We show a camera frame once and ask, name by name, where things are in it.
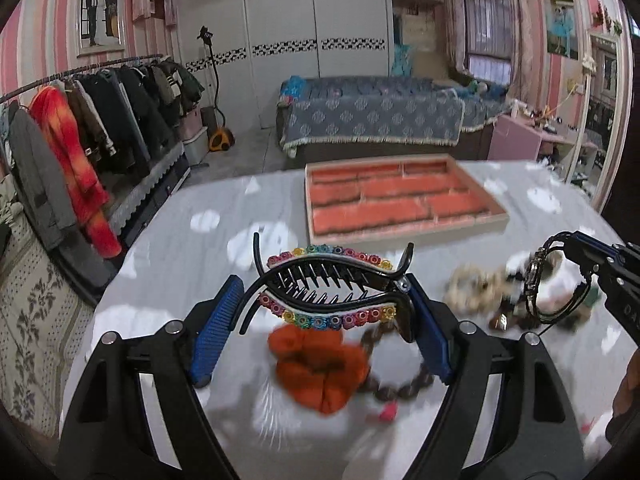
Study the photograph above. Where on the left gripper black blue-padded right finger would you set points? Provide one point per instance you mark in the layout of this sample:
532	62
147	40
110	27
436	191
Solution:
534	434

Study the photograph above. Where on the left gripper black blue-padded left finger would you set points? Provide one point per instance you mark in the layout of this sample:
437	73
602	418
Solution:
106	433

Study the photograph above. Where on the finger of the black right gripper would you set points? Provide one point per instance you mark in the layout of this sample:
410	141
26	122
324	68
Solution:
586	251

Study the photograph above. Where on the cream fabric scrunchie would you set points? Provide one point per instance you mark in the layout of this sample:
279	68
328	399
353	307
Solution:
474	291

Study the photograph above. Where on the orange fabric scrunchie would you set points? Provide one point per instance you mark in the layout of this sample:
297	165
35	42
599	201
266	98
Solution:
317	368

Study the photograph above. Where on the colourful flower black hair claw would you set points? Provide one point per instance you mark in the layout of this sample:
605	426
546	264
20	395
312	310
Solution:
328	287

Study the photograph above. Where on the person's hand at right edge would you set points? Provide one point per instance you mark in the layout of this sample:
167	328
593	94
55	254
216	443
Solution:
625	395

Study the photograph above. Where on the white framed standing mirror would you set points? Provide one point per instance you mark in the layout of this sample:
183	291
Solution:
596	152

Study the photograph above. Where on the pink bedside desk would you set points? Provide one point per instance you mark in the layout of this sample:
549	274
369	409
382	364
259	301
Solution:
517	139

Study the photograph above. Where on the grey coat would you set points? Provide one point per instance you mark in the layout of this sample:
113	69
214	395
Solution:
42	179

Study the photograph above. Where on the beige tray with red lining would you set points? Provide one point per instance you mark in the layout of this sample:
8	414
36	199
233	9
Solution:
371	202

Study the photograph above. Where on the window with pink curtains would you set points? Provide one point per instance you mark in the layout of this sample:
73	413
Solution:
491	40

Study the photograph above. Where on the plastic storage boxes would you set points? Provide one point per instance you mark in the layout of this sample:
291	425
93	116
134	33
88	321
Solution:
194	137

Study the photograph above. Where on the garment steamer on stand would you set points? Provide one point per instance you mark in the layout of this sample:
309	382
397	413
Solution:
222	139

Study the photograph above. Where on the dark hanging clothes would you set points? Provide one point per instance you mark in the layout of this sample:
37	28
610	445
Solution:
128	116

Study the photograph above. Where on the bed with blue patterned cover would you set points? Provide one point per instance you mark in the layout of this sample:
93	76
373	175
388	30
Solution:
328	118

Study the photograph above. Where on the red orange coat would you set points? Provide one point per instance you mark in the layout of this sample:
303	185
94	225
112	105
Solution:
87	195

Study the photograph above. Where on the white wardrobe with checker band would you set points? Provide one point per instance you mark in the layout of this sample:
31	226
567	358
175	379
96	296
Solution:
258	44

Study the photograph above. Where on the framed photo right wall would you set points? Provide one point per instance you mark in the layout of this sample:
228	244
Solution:
561	28

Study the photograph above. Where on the metal clothes rack rail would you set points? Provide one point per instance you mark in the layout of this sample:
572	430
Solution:
78	70

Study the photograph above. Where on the framed wedding photo left wall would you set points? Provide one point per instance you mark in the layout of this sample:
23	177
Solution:
100	26

